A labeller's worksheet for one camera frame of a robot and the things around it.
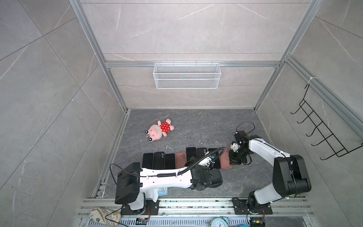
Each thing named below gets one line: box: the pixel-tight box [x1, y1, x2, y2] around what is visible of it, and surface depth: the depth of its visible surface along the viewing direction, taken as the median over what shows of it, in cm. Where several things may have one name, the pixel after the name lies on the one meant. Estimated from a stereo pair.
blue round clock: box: [209, 216, 230, 227], surface depth 67 cm
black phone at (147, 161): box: [141, 152, 154, 169], surface depth 92 cm
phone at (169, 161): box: [164, 153, 176, 170], surface depth 92 cm
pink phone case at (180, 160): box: [175, 152, 188, 169], surface depth 94 cm
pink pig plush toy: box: [145, 118, 175, 143], surface depth 101 cm
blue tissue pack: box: [157, 187, 168, 197], surface depth 76 cm
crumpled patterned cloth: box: [89, 207, 122, 227], surface depth 70 cm
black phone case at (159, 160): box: [153, 151, 165, 170], surface depth 93 cm
